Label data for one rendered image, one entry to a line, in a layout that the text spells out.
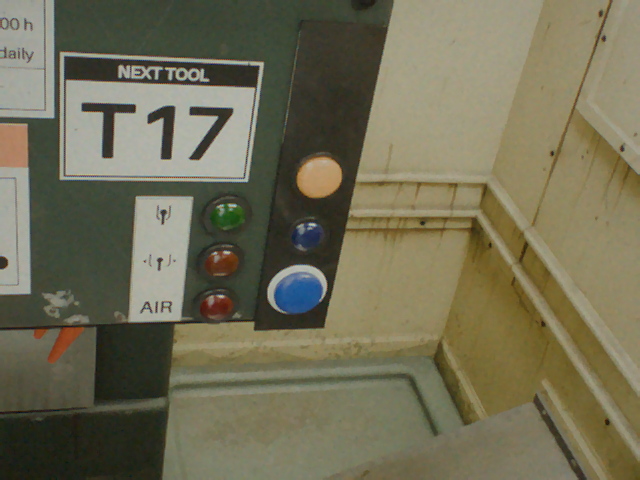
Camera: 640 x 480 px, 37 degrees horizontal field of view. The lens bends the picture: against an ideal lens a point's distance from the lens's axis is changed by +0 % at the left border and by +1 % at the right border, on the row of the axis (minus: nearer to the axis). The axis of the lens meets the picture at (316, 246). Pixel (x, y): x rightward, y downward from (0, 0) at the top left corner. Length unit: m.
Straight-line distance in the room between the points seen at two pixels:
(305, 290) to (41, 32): 0.21
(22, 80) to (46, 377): 1.02
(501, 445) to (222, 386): 0.61
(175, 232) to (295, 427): 1.46
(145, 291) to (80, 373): 0.92
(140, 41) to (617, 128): 1.13
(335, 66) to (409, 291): 1.55
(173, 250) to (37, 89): 0.12
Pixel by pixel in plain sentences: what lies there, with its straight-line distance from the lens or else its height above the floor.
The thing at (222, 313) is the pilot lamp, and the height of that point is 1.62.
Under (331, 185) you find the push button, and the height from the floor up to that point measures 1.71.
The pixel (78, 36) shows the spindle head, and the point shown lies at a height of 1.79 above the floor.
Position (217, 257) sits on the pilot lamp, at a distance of 0.54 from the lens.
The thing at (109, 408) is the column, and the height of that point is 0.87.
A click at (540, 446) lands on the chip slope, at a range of 1.71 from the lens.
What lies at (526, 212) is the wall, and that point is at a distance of 1.78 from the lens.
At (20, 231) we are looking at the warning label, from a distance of 0.52.
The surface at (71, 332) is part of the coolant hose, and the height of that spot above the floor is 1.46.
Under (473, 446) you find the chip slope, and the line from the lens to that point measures 1.72.
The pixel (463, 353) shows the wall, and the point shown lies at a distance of 2.04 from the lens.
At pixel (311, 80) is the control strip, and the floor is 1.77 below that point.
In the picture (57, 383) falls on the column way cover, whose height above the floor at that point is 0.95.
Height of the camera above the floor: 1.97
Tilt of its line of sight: 34 degrees down
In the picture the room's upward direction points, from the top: 11 degrees clockwise
